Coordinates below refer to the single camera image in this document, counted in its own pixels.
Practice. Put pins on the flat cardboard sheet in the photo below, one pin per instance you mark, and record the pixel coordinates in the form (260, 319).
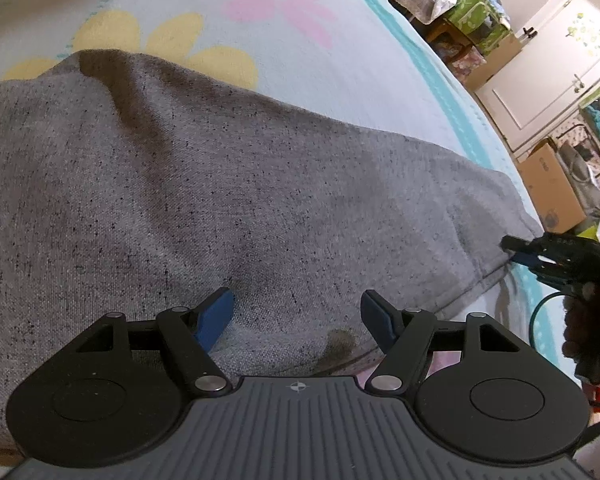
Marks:
(497, 62)

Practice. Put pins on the wooden stool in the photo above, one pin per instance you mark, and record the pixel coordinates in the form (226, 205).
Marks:
(447, 35)

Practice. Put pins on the grey pants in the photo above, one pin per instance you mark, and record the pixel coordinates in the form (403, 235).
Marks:
(230, 185)

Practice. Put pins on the person's right hand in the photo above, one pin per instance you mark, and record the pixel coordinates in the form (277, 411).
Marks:
(595, 330)

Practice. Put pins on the white door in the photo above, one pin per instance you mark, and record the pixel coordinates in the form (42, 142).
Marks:
(545, 85)

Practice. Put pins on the cardboard box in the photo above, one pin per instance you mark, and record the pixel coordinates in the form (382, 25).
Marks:
(552, 190)

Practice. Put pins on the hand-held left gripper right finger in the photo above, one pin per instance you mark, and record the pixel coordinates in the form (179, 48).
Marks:
(380, 320)

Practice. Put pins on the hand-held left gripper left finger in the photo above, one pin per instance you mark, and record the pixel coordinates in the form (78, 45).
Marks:
(215, 317)

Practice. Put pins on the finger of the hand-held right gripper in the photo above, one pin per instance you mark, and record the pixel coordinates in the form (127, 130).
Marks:
(532, 261)
(525, 245)

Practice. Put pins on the floral storage box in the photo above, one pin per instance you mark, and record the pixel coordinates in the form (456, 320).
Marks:
(467, 65)

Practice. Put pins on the green floral bag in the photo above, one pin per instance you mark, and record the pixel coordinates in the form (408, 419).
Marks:
(480, 20)

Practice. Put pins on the floral bed sheet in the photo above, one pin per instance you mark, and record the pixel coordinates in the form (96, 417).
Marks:
(330, 50)

